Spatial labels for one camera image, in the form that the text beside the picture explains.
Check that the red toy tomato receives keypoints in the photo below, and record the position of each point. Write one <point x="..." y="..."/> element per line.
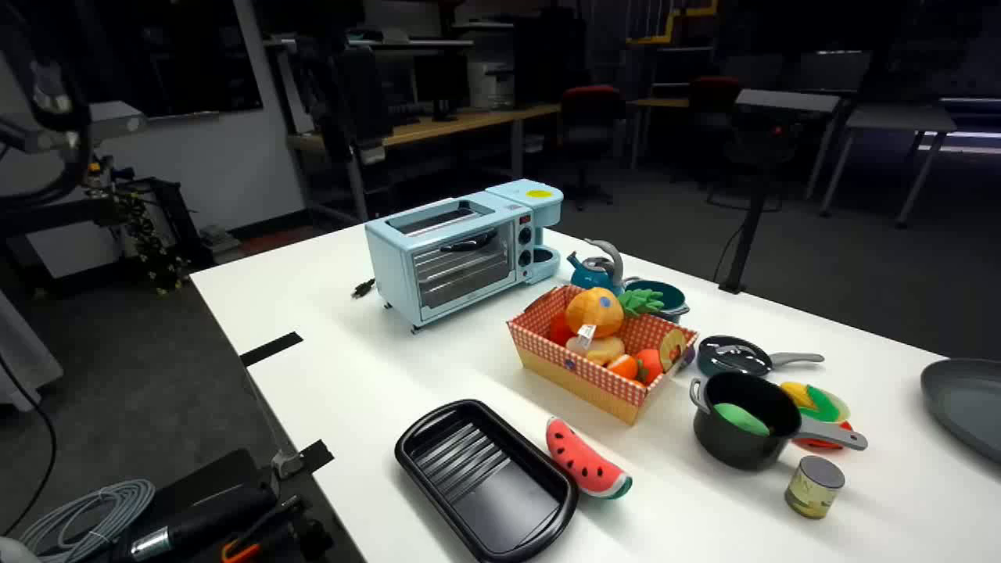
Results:
<point x="561" y="331"/>

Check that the small tin can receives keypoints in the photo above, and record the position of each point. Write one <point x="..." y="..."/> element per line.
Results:
<point x="813" y="488"/>

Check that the large grey plate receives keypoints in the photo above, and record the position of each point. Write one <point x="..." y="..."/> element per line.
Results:
<point x="970" y="409"/>

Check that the small grey toy frying pan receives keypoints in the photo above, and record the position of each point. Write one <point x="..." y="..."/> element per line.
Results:
<point x="730" y="359"/>

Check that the light blue toy toaster oven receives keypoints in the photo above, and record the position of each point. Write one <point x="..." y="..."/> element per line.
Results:
<point x="457" y="254"/>

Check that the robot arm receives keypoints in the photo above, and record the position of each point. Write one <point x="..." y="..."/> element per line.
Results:
<point x="43" y="115"/>

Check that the black rectangular plastic tray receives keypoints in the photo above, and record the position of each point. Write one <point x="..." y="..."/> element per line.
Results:
<point x="481" y="475"/>

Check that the orange plush fruit toy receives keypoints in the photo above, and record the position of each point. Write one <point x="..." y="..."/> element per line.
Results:
<point x="596" y="310"/>

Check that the green pineapple leaf toy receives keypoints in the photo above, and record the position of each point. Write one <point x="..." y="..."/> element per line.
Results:
<point x="640" y="301"/>

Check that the teal toy bowl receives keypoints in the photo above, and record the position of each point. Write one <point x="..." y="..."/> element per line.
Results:
<point x="667" y="297"/>

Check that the black toy cooking pot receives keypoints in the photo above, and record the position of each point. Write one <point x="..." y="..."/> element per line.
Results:
<point x="737" y="448"/>

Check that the orange checkered basket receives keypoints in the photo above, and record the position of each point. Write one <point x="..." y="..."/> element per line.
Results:
<point x="584" y="379"/>

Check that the grey folding table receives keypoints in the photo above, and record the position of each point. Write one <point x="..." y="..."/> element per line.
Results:
<point x="832" y="103"/>

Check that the black stand pole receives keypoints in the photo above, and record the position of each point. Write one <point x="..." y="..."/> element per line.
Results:
<point x="745" y="230"/>

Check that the blue toy kettle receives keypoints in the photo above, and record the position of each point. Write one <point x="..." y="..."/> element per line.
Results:
<point x="596" y="274"/>

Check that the red plush watermelon slice toy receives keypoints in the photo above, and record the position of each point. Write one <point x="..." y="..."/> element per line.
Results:
<point x="584" y="465"/>

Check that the wooden top desk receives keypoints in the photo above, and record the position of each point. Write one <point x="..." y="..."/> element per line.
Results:
<point x="471" y="122"/>

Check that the black tape strip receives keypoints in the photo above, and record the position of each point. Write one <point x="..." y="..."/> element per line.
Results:
<point x="269" y="350"/>
<point x="307" y="457"/>

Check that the green leafy plant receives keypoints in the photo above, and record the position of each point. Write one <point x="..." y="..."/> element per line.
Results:
<point x="141" y="222"/>

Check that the red black office chair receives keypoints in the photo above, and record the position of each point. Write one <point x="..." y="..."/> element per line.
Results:
<point x="593" y="119"/>

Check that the green round toy piece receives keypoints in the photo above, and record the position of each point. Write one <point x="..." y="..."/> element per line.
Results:
<point x="741" y="416"/>

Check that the green toy plate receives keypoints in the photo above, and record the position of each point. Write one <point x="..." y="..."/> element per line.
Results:
<point x="828" y="405"/>

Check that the red toy plate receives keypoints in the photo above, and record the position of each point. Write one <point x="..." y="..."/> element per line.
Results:
<point x="818" y="442"/>

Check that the yellow toy piece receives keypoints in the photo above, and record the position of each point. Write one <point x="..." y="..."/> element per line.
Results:
<point x="797" y="392"/>

